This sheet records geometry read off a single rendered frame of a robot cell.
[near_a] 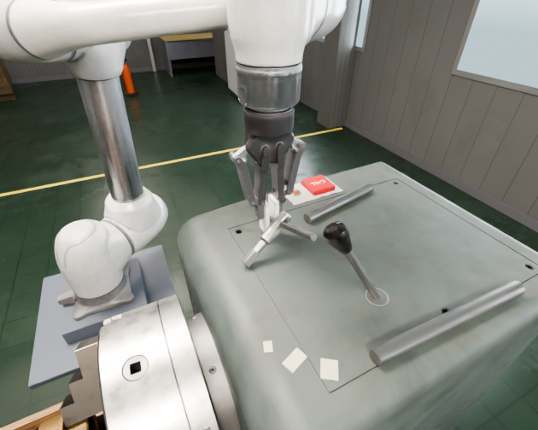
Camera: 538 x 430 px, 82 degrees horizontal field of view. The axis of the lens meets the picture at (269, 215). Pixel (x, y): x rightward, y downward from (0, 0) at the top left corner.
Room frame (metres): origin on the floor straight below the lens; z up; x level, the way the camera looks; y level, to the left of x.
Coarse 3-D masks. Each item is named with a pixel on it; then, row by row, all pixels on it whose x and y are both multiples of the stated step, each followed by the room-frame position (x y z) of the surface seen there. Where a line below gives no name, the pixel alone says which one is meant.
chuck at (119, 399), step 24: (144, 312) 0.30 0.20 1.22; (120, 336) 0.25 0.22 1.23; (144, 336) 0.25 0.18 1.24; (120, 360) 0.22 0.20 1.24; (168, 360) 0.22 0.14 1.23; (120, 384) 0.19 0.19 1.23; (144, 384) 0.19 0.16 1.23; (168, 384) 0.19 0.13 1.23; (120, 408) 0.16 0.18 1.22; (144, 408) 0.16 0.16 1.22; (168, 408) 0.17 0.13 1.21
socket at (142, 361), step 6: (132, 360) 0.22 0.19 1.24; (138, 360) 0.22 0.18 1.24; (144, 360) 0.22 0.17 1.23; (126, 366) 0.21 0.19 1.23; (132, 366) 0.21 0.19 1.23; (138, 366) 0.22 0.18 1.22; (144, 366) 0.21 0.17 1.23; (126, 372) 0.20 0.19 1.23; (132, 372) 0.21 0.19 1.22; (138, 372) 0.20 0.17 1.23; (144, 372) 0.20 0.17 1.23; (126, 378) 0.20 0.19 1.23; (132, 378) 0.20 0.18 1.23; (138, 378) 0.20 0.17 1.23
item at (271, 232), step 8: (280, 216) 0.43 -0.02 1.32; (288, 216) 0.43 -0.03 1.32; (272, 224) 0.42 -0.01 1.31; (264, 232) 0.41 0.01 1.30; (272, 232) 0.41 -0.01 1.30; (264, 240) 0.40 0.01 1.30; (272, 240) 0.40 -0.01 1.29; (256, 248) 0.39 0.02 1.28; (248, 256) 0.38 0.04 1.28; (256, 256) 0.38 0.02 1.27; (248, 264) 0.37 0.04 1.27
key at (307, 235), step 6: (270, 216) 0.46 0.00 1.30; (270, 222) 0.44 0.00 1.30; (282, 222) 0.42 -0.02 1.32; (288, 228) 0.40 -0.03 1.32; (294, 228) 0.39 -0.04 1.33; (300, 228) 0.38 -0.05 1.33; (300, 234) 0.37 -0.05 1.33; (306, 234) 0.36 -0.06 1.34; (312, 234) 0.35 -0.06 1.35; (312, 240) 0.34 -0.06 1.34
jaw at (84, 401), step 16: (96, 336) 0.29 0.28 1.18; (80, 352) 0.25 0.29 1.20; (96, 352) 0.25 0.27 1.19; (80, 368) 0.24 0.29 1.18; (96, 368) 0.24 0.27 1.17; (80, 384) 0.22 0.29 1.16; (96, 384) 0.22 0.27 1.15; (64, 400) 0.21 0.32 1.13; (80, 400) 0.21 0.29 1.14; (96, 400) 0.21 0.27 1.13; (64, 416) 0.19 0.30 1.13; (80, 416) 0.19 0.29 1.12
